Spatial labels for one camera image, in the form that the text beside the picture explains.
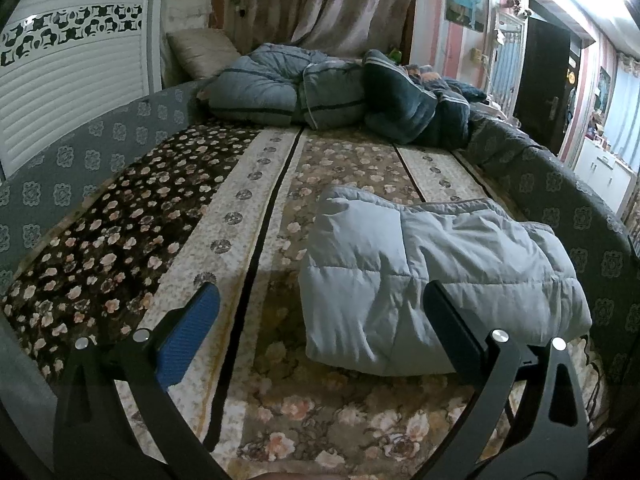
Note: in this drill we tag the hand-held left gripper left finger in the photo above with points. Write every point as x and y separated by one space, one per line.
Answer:
190 335

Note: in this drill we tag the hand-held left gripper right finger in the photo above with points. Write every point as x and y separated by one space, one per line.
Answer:
450 320

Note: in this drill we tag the light grey puffer jacket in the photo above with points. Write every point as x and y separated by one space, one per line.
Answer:
400 270

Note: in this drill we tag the floral bed blanket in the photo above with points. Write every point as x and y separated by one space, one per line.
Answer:
240 210

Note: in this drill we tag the grey patterned bed surround cover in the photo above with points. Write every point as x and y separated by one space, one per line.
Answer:
75 160

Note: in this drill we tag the white cabinet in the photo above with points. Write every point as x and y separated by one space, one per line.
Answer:
600 170

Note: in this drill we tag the dark blue striped quilt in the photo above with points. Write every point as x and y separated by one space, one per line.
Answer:
400 105

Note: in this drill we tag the colourful printed cloth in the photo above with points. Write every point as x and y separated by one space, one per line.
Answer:
427 75

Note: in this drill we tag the grey-blue quilt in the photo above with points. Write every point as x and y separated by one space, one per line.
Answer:
250 85

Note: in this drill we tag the black door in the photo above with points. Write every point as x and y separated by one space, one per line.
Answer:
540 75

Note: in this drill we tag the white framed mirror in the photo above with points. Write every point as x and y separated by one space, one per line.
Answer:
505 60

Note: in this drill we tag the green plush toy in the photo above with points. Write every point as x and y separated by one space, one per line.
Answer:
395 54

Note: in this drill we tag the white slatted wardrobe door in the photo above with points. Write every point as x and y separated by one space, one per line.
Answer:
75 85

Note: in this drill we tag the beige pillow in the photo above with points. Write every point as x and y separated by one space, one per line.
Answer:
200 52

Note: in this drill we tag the artificial flower decoration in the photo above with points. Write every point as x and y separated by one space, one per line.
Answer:
515 4

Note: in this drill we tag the beige patterned curtain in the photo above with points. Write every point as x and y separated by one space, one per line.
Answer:
325 0

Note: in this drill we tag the wall socket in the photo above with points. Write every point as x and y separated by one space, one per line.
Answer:
478 54

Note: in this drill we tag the small wall poster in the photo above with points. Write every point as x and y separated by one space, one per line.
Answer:
604 81

